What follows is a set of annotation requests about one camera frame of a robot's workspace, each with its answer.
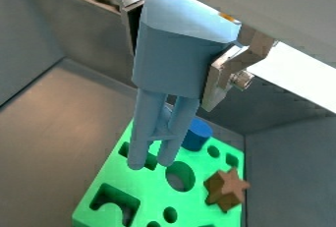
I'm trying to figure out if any dark blue cylinder block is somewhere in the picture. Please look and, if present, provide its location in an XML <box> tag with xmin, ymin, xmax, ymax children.
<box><xmin>182</xmin><ymin>118</ymin><xmax>212</xmax><ymax>151</ymax></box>

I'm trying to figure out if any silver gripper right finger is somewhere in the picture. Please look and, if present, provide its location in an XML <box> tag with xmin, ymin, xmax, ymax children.
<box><xmin>202</xmin><ymin>25</ymin><xmax>275</xmax><ymax>112</ymax></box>

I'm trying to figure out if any brown star-shaped block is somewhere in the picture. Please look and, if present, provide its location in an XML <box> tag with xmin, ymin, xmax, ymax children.
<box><xmin>204</xmin><ymin>168</ymin><xmax>251</xmax><ymax>212</ymax></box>

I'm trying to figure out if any green shape-sorter base block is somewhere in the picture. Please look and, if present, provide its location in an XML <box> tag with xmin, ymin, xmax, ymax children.
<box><xmin>72</xmin><ymin>127</ymin><xmax>244</xmax><ymax>227</ymax></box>

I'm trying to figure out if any light blue three-prong object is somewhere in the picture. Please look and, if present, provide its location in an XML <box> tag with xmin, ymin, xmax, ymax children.
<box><xmin>127</xmin><ymin>0</ymin><xmax>240</xmax><ymax>170</ymax></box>

